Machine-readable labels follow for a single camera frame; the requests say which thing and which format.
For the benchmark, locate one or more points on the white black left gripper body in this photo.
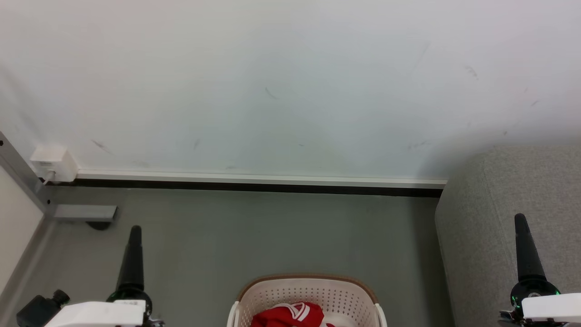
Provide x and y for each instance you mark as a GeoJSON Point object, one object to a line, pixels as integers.
{"type": "Point", "coordinates": [100, 314]}

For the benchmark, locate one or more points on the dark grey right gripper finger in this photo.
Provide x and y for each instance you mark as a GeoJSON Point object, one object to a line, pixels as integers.
{"type": "Point", "coordinates": [523, 259]}
{"type": "Point", "coordinates": [535, 265]}

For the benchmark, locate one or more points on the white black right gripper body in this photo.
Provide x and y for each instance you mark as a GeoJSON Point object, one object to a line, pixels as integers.
{"type": "Point", "coordinates": [551, 309]}

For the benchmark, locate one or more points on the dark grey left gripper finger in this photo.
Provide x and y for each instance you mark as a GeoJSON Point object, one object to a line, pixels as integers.
{"type": "Point", "coordinates": [127, 272]}
{"type": "Point", "coordinates": [138, 272]}

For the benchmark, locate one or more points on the red garment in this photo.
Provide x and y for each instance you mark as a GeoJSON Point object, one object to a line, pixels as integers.
{"type": "Point", "coordinates": [283, 318]}

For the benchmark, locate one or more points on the grey fabric sofa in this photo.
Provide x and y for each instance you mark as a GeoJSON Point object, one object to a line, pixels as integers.
{"type": "Point", "coordinates": [490, 227]}

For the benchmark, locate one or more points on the cream perforated laundry basket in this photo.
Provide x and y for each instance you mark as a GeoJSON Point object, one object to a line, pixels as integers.
{"type": "Point", "coordinates": [317, 290]}

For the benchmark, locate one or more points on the black round frame foot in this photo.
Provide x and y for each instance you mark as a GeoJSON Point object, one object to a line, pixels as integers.
{"type": "Point", "coordinates": [99, 225]}

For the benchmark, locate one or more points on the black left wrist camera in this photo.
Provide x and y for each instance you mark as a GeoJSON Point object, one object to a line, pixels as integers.
{"type": "Point", "coordinates": [38, 311]}

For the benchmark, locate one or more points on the grey metal frame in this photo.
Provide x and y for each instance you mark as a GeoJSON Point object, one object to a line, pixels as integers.
{"type": "Point", "coordinates": [81, 212]}

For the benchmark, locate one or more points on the white wall socket box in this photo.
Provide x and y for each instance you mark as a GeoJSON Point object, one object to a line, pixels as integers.
{"type": "Point", "coordinates": [52, 161]}

